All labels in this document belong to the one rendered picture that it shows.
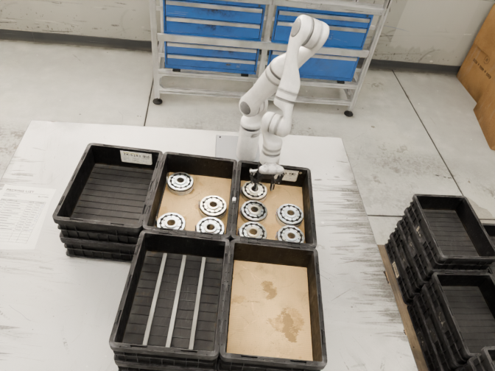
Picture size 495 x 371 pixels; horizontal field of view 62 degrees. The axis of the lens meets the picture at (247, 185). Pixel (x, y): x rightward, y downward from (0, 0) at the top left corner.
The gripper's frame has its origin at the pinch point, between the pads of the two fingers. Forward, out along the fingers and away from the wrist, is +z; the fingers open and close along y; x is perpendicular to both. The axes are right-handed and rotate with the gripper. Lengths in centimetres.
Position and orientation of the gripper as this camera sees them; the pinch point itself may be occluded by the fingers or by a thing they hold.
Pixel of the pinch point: (264, 186)
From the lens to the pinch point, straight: 164.7
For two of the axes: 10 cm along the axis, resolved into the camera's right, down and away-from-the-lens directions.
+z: -1.1, 7.0, 7.1
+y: -9.9, -0.2, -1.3
